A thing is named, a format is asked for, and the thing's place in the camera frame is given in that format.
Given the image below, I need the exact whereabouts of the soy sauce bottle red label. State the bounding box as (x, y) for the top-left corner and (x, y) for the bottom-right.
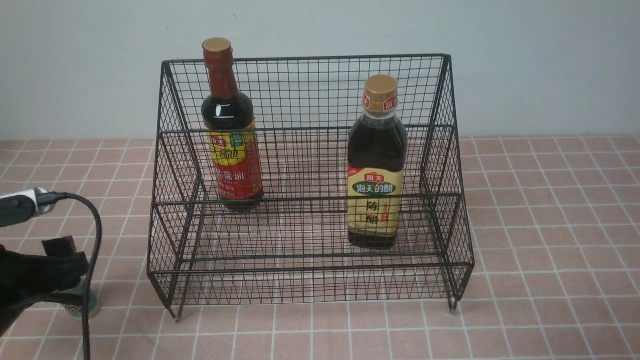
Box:
(201, 38), (265, 213)

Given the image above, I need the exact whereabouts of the black wire mesh shelf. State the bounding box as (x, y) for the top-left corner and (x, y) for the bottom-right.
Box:
(146, 54), (475, 318)

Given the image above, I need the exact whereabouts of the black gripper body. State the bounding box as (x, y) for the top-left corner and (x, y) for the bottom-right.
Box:
(0, 244), (66, 336)

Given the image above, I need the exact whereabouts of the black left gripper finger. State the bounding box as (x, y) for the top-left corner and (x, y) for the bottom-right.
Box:
(41, 235), (89, 291)

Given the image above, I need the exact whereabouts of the small green-capped seasoning jar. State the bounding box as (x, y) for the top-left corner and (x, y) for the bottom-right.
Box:
(63, 279), (102, 319)

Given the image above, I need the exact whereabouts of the vinegar bottle yellow label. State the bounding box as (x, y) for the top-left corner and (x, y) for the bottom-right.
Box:
(347, 74), (408, 249)

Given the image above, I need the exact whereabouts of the black cable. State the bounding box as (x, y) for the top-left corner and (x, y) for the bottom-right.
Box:
(35, 192), (103, 360)

